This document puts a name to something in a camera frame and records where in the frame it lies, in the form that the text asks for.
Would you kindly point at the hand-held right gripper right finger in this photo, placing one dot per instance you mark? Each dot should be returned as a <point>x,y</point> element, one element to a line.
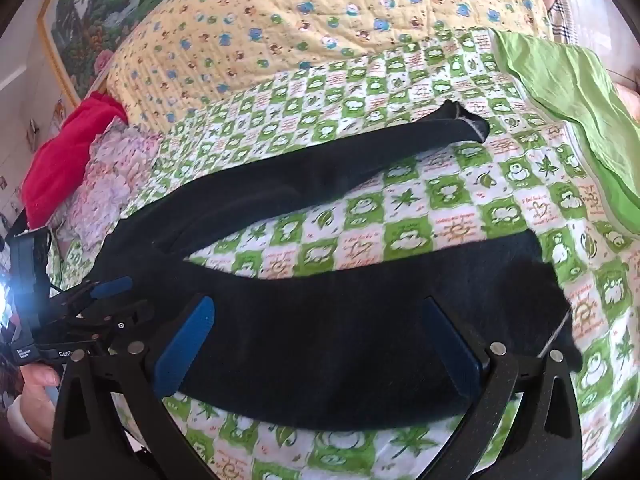
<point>450,345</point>

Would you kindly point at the plain green cloth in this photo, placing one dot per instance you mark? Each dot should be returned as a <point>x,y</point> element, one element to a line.
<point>565,90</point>

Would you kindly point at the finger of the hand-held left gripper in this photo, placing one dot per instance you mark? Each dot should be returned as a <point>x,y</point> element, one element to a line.
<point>130,317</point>
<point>114,286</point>

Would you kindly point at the plaid cloth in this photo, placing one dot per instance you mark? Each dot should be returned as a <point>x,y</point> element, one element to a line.
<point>561,10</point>

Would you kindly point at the green checkered quilt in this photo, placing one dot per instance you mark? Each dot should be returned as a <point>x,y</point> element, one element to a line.
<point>450,200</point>

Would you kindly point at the person's left hand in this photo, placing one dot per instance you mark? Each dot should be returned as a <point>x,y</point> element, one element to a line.
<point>40,390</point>

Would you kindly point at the yellow animal print quilt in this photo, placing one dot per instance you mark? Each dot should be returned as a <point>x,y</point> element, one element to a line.
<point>300,25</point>

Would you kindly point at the floral ruffled pillow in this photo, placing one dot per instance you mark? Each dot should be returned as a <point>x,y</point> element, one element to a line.
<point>120,175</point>

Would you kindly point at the red blanket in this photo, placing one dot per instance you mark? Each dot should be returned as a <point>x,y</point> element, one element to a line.
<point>65,150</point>

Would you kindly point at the black pants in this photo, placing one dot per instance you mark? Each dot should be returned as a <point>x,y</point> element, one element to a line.
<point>325,320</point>

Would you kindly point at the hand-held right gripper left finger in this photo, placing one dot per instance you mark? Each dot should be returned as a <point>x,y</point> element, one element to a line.
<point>187,340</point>

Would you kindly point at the gold framed landscape painting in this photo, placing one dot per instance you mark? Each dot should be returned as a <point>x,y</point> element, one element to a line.
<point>85,25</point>

